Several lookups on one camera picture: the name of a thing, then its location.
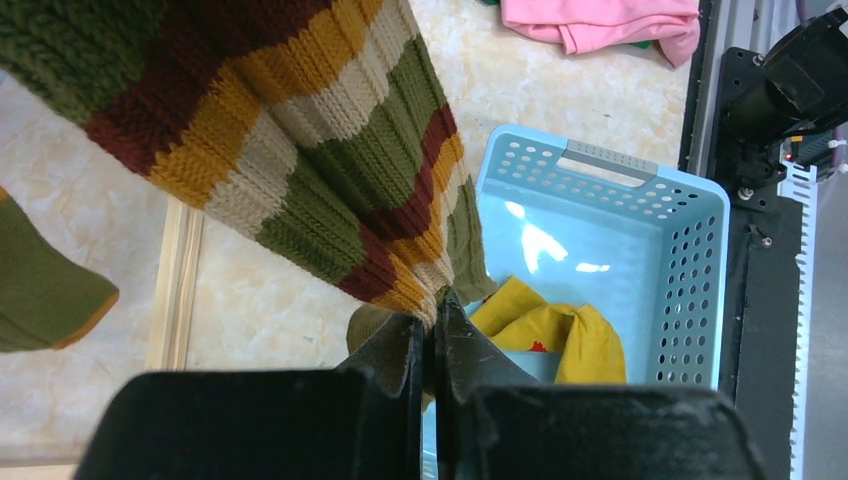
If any wooden clothes rack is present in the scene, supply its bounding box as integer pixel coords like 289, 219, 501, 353
145, 197, 204, 371

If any olive striped sock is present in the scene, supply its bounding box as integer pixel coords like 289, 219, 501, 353
1, 1, 496, 328

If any pink cloth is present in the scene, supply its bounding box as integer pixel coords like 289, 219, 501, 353
500, 0, 701, 68

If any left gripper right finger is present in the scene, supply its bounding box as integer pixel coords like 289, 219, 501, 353
434, 295, 765, 479

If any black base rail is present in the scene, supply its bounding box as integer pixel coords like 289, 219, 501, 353
678, 1, 818, 479

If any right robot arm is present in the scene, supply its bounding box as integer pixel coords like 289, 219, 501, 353
716, 3, 847, 190

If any olive orange-heel sock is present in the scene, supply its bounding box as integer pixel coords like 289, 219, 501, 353
1, 190, 120, 353

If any yellow sock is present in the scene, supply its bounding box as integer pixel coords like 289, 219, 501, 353
470, 277, 627, 384

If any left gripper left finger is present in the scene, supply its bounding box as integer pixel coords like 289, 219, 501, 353
75, 315, 424, 479

